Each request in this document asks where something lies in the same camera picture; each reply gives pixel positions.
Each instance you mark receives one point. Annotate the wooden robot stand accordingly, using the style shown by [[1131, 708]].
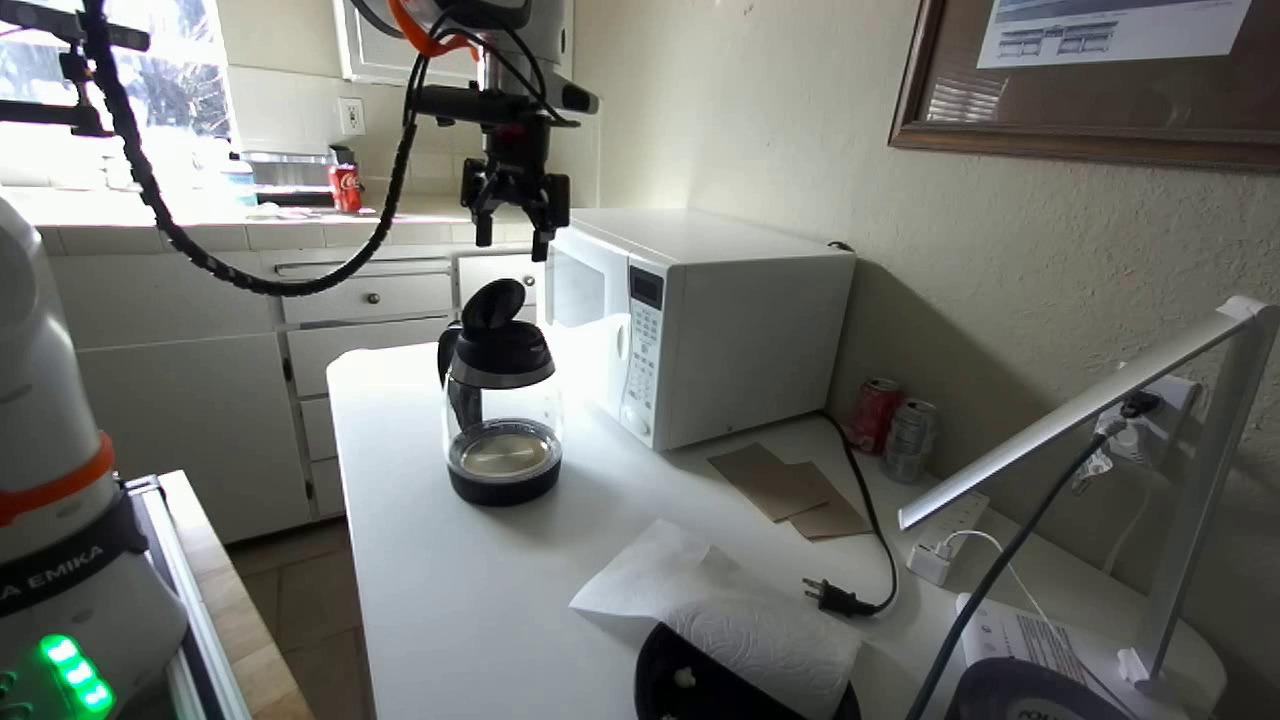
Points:
[[226, 613]]

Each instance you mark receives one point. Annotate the red soda can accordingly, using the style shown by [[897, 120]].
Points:
[[873, 418]]

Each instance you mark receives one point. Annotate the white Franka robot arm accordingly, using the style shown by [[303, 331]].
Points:
[[40, 400]]

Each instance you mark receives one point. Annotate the red can with dark top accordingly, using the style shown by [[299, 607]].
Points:
[[347, 184]]

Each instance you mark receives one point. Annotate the metal countertop appliance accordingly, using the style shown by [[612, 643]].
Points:
[[287, 181]]

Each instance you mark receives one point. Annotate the white cabinet drawer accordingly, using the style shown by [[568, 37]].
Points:
[[402, 299]]

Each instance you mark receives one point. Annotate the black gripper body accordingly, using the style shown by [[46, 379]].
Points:
[[513, 166]]

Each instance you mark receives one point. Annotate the brown paper napkin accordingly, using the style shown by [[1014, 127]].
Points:
[[835, 523], [767, 480]]

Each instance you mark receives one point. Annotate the dark grey round object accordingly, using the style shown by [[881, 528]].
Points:
[[1024, 695]]

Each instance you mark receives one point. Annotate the black kettle lid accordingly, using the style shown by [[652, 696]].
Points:
[[495, 305]]

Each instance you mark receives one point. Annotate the brown framed wall picture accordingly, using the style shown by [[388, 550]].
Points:
[[933, 105]]

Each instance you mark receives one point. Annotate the white microwave oven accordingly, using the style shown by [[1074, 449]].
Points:
[[744, 334]]

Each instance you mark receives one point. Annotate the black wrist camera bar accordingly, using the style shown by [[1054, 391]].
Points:
[[453, 101]]

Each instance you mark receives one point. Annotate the silver soda can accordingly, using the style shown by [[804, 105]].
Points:
[[912, 442]]

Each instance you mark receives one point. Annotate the white kitchen cabinet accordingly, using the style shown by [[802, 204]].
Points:
[[172, 386]]

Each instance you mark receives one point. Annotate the white desk lamp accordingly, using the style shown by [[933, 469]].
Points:
[[1226, 442]]

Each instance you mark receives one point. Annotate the black round kettle base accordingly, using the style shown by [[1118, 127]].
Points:
[[706, 695]]

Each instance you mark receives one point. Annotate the white paper towel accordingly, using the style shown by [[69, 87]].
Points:
[[692, 587]]

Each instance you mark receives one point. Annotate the bright window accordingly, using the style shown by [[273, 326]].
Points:
[[186, 92]]

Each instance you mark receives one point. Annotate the white wall switch plate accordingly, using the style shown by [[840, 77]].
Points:
[[349, 116]]

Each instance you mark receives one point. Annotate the white wall outlet with plugs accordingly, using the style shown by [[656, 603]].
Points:
[[1172, 400]]

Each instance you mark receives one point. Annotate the black camera mount rod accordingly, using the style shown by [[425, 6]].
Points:
[[52, 21]]

